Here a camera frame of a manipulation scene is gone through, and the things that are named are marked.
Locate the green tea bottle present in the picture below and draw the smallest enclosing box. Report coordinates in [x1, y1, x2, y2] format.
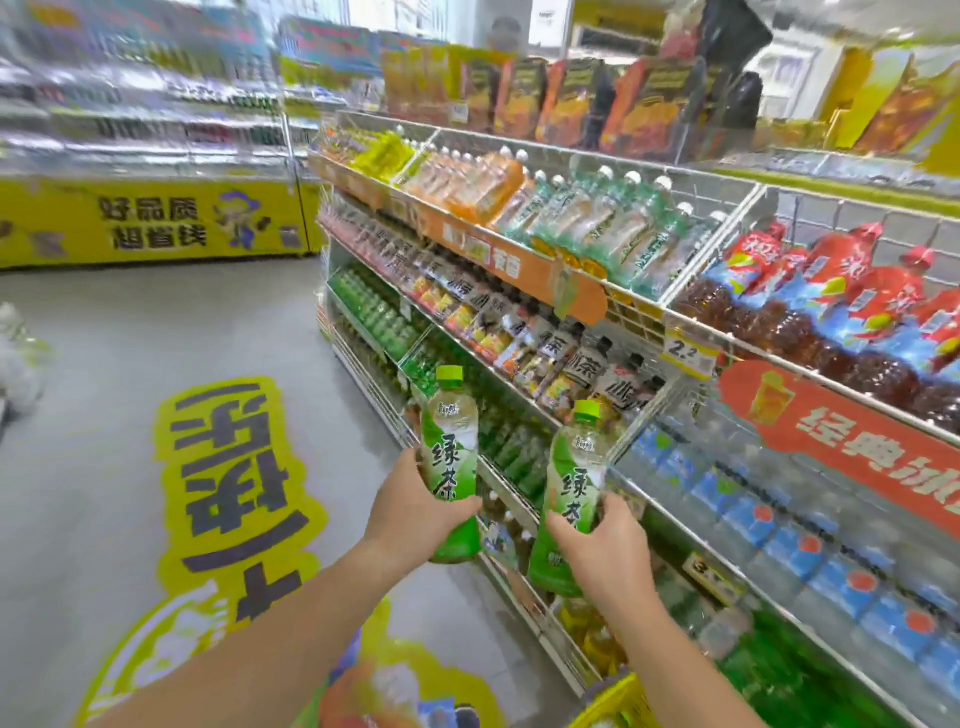
[418, 365, 483, 565]
[527, 398, 610, 599]

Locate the row of pink label bottles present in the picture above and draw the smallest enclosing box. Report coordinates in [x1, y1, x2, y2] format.
[318, 196, 423, 280]

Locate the row of orange-brown bottles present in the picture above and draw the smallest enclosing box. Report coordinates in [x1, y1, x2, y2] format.
[479, 491, 543, 575]

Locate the person's left hand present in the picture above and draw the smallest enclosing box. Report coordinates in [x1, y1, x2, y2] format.
[362, 446, 484, 579]

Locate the yellow snack carton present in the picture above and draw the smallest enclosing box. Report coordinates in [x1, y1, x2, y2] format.
[423, 44, 470, 127]
[380, 46, 429, 125]

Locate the yellow shopping basket trolley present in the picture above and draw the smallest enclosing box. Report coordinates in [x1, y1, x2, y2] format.
[566, 669, 665, 728]

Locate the yellow display counter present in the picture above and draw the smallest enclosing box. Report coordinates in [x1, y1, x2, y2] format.
[0, 173, 328, 271]

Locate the white yellow price tag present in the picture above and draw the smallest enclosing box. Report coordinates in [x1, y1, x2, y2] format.
[661, 328, 723, 382]

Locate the yellow cartoon floor sticker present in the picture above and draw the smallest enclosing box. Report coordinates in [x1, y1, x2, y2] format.
[74, 374, 511, 728]

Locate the row of green label bottles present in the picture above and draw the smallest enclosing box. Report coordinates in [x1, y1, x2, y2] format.
[328, 268, 423, 363]

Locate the person's left forearm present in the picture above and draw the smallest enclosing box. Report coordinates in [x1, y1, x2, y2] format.
[89, 539, 399, 728]

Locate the row of blue water bottles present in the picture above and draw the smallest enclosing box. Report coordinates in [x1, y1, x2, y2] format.
[613, 416, 960, 725]

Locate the row of clear green bottles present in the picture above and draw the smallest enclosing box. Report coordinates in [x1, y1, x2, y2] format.
[494, 166, 730, 303]

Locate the white plastic bag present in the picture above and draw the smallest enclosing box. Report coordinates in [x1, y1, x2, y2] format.
[0, 302, 50, 421]

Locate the person's right forearm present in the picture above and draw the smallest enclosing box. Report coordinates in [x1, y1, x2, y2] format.
[599, 592, 766, 728]

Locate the cluster of yellow bottles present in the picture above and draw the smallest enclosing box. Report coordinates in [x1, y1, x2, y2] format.
[558, 598, 630, 680]

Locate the row of dark tea bottles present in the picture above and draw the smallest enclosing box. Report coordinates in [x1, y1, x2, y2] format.
[404, 243, 665, 433]

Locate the person's right hand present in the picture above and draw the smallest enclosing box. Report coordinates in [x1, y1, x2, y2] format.
[543, 491, 661, 624]

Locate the row of large green-capped bottles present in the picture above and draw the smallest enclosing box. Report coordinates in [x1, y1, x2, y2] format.
[650, 558, 755, 661]

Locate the row of bright green bottles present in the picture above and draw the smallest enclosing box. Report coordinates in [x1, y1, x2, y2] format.
[716, 611, 913, 728]

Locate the red promotional shelf banner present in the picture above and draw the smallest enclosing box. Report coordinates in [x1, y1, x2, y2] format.
[716, 358, 960, 543]

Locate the white wire shelf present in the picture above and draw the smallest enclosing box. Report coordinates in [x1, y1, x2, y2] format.
[305, 108, 960, 728]

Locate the row of dark green bottles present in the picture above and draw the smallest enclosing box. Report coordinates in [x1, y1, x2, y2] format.
[401, 338, 445, 403]

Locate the row of red-cap iced tea bottles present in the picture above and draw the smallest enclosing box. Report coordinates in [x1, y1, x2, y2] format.
[669, 219, 960, 438]

